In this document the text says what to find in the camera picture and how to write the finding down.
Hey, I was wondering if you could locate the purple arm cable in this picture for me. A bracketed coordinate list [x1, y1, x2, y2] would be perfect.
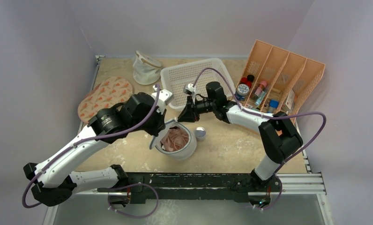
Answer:
[191, 67, 327, 174]
[22, 83, 161, 209]

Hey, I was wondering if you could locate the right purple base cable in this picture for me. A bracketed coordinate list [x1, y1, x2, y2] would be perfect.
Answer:
[252, 175, 283, 212]

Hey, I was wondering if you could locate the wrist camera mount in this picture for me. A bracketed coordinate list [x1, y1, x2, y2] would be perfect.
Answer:
[183, 83, 196, 103]
[151, 83, 174, 115]

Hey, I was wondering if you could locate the pink bra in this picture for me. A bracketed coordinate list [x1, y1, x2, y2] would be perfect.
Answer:
[161, 127, 189, 152]

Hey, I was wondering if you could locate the pink cap bottle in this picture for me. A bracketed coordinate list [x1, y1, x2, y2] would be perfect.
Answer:
[253, 81, 267, 100]

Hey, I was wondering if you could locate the orange plastic organizer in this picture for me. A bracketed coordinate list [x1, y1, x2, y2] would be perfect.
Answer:
[223, 40, 325, 115]

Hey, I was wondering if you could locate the white red box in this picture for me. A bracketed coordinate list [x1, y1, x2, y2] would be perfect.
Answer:
[281, 90, 296, 112]

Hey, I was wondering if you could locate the carrot print oval pad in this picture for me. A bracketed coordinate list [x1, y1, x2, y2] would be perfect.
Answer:
[77, 76, 134, 123]

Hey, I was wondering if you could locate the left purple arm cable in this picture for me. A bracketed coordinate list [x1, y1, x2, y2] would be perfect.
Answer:
[22, 83, 161, 209]

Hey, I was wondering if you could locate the red cap bottle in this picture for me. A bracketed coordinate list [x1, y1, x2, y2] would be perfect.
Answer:
[239, 75, 255, 88]

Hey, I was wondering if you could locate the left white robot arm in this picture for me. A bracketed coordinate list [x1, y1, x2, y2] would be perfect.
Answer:
[23, 90, 173, 206]

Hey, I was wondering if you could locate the small clear white-lid jar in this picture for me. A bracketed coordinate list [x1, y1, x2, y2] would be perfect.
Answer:
[194, 127, 207, 141]

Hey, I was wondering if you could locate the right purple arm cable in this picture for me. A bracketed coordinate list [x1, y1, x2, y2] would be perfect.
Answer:
[191, 67, 327, 174]

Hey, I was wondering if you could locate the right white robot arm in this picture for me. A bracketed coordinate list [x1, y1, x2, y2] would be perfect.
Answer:
[178, 82, 303, 191]

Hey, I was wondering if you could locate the blue cap tube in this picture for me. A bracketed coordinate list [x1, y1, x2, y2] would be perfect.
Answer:
[267, 99, 279, 113]

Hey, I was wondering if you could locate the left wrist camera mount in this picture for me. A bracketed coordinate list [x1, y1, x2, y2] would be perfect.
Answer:
[151, 83, 174, 115]

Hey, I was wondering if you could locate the white plastic basket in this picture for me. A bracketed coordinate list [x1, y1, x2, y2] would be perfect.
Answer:
[161, 58, 235, 112]

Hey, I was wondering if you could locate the blue white round jar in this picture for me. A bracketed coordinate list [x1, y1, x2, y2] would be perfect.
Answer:
[235, 83, 250, 101]

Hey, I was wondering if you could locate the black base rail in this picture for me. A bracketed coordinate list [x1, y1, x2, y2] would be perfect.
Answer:
[97, 172, 282, 205]

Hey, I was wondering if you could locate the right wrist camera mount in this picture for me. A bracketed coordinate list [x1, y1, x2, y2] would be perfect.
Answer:
[183, 83, 196, 103]

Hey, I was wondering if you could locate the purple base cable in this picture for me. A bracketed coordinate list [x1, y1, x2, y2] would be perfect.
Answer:
[252, 175, 283, 212]
[107, 182, 160, 218]

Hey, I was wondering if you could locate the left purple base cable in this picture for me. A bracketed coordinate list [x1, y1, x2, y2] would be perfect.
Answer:
[107, 182, 160, 218]

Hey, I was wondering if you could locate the white mesh laundry bag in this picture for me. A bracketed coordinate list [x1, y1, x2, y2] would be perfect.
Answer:
[133, 51, 163, 85]
[149, 119, 197, 160]

